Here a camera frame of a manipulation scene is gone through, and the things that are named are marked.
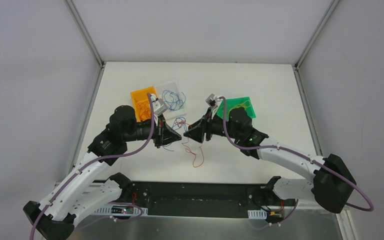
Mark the orange plastic bin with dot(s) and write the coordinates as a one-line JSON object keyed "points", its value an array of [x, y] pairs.
{"points": [[141, 103]]}

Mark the white plastic bin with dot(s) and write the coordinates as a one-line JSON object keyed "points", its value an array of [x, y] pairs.
{"points": [[173, 97]]}

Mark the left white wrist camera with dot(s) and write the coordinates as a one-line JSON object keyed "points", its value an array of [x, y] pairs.
{"points": [[159, 106]]}

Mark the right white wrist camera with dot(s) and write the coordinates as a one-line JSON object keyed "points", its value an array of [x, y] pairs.
{"points": [[213, 101]]}

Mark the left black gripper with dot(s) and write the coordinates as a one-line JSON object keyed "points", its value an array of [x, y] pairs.
{"points": [[159, 132]]}

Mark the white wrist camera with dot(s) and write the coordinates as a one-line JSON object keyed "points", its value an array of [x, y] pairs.
{"points": [[213, 101], [159, 106]]}

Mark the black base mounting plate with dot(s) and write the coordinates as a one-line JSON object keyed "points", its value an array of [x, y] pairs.
{"points": [[206, 200]]}

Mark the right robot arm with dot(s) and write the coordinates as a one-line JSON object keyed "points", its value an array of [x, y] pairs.
{"points": [[324, 180]]}

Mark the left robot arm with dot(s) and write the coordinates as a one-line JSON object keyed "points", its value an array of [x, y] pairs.
{"points": [[56, 215]]}

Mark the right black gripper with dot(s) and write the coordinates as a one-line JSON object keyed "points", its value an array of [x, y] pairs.
{"points": [[206, 128]]}

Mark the green plastic bin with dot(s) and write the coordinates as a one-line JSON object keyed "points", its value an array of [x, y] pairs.
{"points": [[241, 102]]}

